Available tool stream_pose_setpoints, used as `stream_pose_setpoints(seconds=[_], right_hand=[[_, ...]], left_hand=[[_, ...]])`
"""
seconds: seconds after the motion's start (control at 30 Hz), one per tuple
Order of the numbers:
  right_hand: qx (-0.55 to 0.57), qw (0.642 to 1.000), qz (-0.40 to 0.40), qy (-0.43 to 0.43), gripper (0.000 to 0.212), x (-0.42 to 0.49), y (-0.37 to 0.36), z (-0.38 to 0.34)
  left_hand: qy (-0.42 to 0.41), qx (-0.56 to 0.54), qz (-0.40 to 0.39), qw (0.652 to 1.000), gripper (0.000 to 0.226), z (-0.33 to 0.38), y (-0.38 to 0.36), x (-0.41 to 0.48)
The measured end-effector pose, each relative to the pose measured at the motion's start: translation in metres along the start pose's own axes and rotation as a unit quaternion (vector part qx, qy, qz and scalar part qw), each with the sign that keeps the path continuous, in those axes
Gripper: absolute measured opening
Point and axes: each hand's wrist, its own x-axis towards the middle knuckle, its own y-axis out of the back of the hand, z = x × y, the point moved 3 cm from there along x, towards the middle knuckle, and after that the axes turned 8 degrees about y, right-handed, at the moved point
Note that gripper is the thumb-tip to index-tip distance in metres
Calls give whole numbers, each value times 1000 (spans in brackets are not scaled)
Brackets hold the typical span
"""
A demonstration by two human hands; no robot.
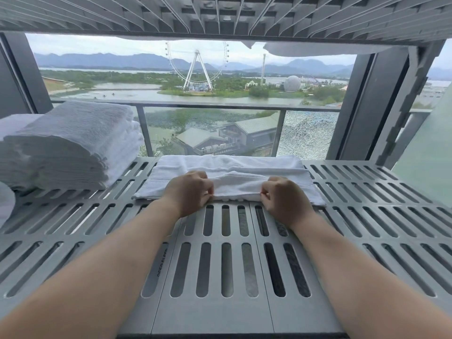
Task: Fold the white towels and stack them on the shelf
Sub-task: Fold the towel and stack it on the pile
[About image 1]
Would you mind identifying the grey notched shelf post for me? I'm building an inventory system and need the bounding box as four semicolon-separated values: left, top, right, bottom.
370;40;446;169

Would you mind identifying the glass balcony railing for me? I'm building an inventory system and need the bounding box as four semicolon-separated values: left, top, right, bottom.
50;99;433;160

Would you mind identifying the stack of folded white towels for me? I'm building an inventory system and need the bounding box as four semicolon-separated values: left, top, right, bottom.
0;113;45;142
1;99;145;192

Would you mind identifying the grey slotted shelf board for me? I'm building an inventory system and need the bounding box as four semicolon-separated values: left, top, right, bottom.
0;157;452;339

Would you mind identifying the dark window frame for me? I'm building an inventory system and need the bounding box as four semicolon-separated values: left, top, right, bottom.
325;45;412;161
0;31;54;119

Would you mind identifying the person's right forearm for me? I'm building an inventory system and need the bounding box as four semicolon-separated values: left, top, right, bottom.
289;211;452;339

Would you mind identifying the grey ribbed shelf board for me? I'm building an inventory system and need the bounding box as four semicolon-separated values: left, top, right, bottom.
0;0;452;46

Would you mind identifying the person's right hand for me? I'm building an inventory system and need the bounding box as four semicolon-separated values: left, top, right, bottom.
259;175;318;232

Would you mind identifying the white dome building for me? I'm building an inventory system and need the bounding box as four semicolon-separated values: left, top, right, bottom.
283;75;302;93

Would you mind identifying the white hand towel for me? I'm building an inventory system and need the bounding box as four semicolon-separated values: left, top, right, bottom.
132;154;327;208
0;181;16;230

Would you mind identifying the pale green glass partition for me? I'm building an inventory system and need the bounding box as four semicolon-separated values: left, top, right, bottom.
391;84;452;207

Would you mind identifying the grey roofed building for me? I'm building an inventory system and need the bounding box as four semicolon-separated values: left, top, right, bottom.
175;113;282;156

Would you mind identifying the white hanging sheet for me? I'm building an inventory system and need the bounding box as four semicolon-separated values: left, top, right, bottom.
116;35;395;57

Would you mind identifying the person's left forearm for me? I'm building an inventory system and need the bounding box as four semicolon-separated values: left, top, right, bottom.
0;199;186;339

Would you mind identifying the white ferris wheel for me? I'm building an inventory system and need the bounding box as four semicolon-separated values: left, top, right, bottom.
165;40;229;93

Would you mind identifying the person's left hand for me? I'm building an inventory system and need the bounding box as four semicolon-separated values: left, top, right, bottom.
161;170;215;219

